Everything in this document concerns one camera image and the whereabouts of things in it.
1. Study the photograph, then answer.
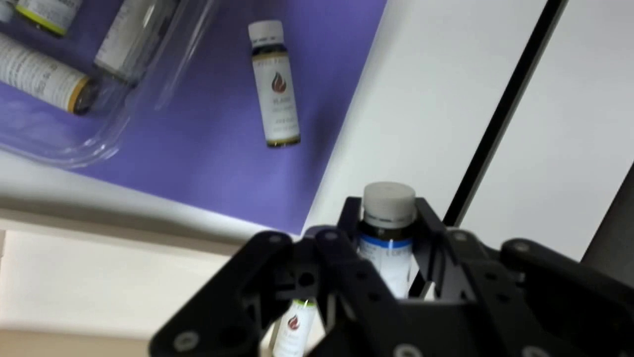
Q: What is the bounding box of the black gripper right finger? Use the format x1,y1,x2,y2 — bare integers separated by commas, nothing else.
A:
410,196,634,357

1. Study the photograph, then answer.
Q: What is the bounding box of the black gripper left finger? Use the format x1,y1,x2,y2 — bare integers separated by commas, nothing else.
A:
146,196,406,357

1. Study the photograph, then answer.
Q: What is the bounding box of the white-capped bottle with blue band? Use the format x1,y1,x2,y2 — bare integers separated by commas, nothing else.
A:
354,180,420,303

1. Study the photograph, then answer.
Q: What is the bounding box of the white bottle with red logo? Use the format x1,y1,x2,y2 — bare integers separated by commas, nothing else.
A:
265,297,327,357

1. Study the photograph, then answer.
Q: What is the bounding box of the white-capped bottle with red logo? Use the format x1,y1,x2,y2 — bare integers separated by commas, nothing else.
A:
245,17,303,148

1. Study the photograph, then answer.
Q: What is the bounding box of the grey-labelled bottle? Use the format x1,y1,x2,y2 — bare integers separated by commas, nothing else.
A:
93,0,180,84

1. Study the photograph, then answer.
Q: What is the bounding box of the purple mat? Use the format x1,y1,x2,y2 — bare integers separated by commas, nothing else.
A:
0,0,388,235

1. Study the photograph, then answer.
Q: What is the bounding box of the clear plastic clamshell container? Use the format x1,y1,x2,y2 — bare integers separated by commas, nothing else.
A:
0,0,220,170

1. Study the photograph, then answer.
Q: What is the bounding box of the white-labelled bottle with yellow ring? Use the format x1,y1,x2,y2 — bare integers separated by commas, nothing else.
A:
0,31,101,116

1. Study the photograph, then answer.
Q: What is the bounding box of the small bottle with yellow ring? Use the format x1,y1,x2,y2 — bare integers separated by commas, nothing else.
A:
8,0,85,37

